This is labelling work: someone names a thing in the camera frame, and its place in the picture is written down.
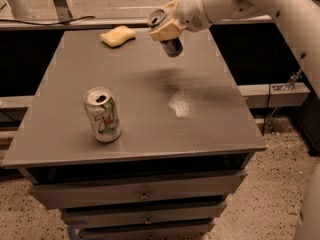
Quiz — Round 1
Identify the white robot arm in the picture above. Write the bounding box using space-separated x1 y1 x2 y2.
147 0 320 97

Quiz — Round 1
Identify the grey metal rail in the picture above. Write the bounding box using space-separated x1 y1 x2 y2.
0 14 274 32

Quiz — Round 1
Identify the black cable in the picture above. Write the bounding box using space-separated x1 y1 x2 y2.
0 15 96 27

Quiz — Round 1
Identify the grey drawer cabinet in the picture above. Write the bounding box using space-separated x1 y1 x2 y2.
0 27 268 240

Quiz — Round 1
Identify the lower grey ledge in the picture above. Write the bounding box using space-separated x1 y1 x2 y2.
238 83 310 109

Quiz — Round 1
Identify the white pipe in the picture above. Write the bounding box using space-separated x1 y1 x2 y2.
5 0 34 19

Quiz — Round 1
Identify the grey drawer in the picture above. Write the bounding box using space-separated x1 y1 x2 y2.
30 170 247 209
62 197 226 229
80 219 214 240

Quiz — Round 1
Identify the white 7up can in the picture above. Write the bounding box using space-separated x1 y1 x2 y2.
84 87 121 143

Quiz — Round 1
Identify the top grey drawer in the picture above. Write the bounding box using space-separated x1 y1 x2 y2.
30 170 247 209

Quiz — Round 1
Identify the bottom grey drawer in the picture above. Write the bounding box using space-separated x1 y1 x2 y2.
80 219 214 240

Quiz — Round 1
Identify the Red Bull can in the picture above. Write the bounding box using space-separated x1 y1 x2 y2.
147 9 183 58

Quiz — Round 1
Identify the yellow sponge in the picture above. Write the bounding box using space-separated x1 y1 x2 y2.
100 26 136 48

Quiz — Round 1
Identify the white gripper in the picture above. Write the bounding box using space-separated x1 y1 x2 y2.
149 0 211 42

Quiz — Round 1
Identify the middle grey drawer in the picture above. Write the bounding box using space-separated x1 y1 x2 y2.
62 197 226 229

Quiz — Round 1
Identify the grey metal bracket left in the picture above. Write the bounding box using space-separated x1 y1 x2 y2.
53 0 73 23

